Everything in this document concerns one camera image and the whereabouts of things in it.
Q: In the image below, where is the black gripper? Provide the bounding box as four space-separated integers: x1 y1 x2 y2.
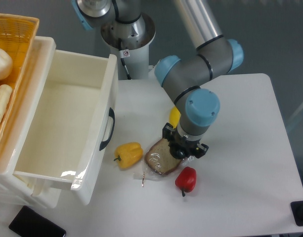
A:
162 122 209 158

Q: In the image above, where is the dark purple mangosteen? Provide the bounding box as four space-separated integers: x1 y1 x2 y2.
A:
170 147 186 160

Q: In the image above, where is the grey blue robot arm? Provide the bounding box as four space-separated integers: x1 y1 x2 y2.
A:
71 0 244 159

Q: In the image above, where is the yellow banana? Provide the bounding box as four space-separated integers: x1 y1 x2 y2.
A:
169 107 180 128

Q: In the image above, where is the bagged brown bread slice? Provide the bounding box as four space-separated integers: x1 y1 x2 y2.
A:
133 138 195 186

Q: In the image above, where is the red bell pepper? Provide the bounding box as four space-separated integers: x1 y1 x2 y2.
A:
175 167 197 197

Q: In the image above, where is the yellow bell pepper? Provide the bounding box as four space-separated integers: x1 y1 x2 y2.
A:
114 142 143 169

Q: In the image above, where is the open white plastic drawer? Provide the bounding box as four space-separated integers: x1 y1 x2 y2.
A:
19 50 118 205

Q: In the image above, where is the black device at edge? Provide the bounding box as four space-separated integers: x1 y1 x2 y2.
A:
290 200 303 226

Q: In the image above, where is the black smartphone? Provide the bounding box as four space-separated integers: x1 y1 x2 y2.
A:
8 206 67 237

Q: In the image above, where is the white drawer cabinet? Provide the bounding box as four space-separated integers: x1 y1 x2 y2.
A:
0 36 61 208

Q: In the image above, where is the long white bread roll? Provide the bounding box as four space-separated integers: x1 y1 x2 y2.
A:
0 84 12 123

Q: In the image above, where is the round white bun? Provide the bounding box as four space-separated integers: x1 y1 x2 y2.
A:
0 48 13 80

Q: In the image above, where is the orange woven basket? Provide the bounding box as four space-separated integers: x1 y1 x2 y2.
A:
0 13 40 151

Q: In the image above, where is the black drawer handle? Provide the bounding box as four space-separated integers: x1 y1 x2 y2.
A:
99 107 115 151

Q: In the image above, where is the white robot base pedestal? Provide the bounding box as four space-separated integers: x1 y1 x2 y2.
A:
101 13 156 80

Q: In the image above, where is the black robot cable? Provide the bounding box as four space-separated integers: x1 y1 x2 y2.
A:
118 38 131 80

